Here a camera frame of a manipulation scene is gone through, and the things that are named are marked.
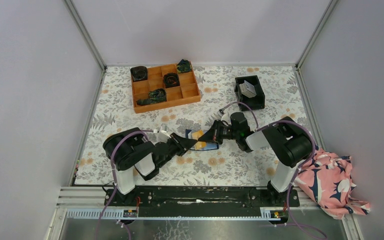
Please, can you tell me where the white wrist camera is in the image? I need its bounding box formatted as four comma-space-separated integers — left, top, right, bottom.
157, 123, 171, 142
217, 109, 230, 124

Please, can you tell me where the black rolled belt centre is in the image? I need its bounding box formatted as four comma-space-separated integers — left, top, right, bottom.
163, 72, 180, 89

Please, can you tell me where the orange wooden compartment tray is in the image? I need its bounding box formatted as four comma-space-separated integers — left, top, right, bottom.
130, 63, 201, 114

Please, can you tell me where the black rolled belt top-left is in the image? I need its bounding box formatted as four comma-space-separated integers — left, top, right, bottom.
130, 66, 148, 82

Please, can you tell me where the gold credit card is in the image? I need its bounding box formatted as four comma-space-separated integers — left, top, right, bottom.
191, 130, 209, 151

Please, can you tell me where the pink patterned cloth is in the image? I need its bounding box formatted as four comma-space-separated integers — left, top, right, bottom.
294, 147, 371, 220

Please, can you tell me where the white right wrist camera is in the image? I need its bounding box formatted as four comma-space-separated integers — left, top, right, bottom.
217, 109, 230, 124

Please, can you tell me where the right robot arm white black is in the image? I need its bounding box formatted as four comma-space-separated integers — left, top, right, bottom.
198, 112, 316, 206

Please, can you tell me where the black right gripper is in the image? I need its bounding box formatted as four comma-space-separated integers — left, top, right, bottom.
198, 119, 239, 145

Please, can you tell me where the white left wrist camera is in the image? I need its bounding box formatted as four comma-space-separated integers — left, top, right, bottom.
157, 123, 171, 142

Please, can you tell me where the stack of cards in bin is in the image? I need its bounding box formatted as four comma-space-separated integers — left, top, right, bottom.
239, 81, 257, 98

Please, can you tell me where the black plastic card bin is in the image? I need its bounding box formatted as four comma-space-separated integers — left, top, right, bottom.
234, 75, 266, 110

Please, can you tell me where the green rolled belt top-right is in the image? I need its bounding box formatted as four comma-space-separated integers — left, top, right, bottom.
176, 59, 193, 74

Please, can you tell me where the green rolled belt front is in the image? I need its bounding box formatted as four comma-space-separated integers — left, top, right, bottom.
136, 88, 167, 106

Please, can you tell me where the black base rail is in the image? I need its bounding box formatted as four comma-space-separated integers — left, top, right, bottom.
104, 185, 300, 218

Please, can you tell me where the floral table mat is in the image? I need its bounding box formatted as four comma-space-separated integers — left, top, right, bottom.
74, 66, 310, 186

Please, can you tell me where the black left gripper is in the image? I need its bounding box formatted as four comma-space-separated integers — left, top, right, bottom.
157, 132, 197, 169

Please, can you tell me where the blue leather card holder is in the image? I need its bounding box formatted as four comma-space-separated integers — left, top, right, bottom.
185, 129, 219, 152

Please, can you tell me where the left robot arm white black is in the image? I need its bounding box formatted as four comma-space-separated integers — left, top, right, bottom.
102, 126, 198, 206

